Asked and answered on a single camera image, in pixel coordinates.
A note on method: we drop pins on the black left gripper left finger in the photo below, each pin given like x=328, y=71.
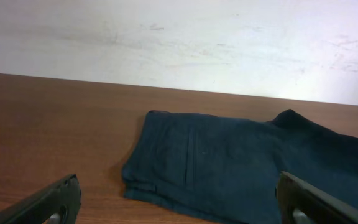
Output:
x=58, y=202

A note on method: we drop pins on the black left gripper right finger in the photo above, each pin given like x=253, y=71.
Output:
x=300, y=202

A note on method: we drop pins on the dark blue garment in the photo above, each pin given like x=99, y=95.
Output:
x=226, y=169

